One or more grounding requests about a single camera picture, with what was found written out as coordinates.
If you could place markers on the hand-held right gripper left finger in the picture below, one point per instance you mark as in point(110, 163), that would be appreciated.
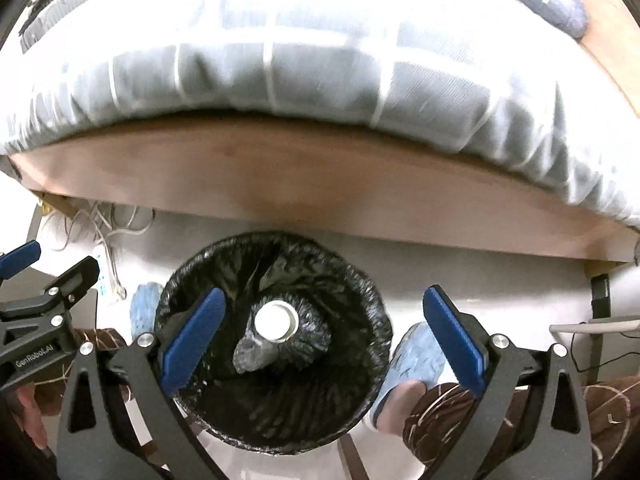
point(195, 340)

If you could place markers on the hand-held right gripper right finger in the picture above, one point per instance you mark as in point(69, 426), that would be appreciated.
point(455, 340)

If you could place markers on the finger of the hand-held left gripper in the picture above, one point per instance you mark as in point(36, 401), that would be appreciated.
point(20, 257)
point(75, 272)

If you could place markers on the trash bin with black bag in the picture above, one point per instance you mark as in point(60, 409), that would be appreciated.
point(300, 400)

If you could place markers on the white power strip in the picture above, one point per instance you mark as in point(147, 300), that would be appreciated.
point(104, 275)

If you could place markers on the blue slipper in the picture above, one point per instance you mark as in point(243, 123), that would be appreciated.
point(142, 310)
point(415, 355)

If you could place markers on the white plastic cup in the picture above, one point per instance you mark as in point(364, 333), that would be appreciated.
point(275, 320)

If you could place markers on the person's right leg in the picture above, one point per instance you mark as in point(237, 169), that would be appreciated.
point(435, 425)

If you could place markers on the white bar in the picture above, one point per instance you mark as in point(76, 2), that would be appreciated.
point(595, 327)

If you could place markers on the grey ribbed suitcase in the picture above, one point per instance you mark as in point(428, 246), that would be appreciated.
point(75, 5)

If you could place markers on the grey checked bed sheet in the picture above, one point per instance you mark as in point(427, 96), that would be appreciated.
point(300, 85)

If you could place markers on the blue checked quilt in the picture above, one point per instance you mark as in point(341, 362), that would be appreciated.
point(550, 0)

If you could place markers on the wooden bed frame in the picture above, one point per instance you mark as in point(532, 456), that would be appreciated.
point(300, 175)

